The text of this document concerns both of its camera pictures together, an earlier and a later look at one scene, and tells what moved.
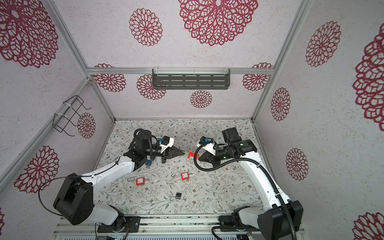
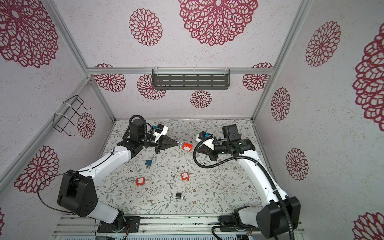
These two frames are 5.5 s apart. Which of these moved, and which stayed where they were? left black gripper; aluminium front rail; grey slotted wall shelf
Moved: left black gripper
Stayed: grey slotted wall shelf; aluminium front rail
